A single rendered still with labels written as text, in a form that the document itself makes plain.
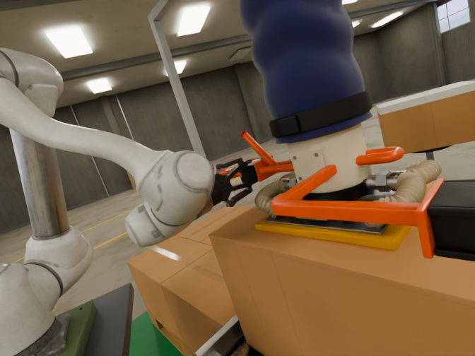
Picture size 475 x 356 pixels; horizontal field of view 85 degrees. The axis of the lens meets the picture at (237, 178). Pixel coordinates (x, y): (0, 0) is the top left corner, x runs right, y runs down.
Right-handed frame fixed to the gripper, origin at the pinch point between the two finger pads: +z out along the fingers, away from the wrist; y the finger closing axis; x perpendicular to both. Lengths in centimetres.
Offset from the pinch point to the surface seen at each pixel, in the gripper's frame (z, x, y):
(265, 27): -10.1, 26.6, -31.1
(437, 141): 177, 8, 44
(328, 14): -3.5, 35.9, -28.9
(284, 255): -21.4, 24.5, 12.8
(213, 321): -21, -26, 53
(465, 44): 1581, -156, -26
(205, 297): -14, -41, 53
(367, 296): -21.9, 40.7, 16.7
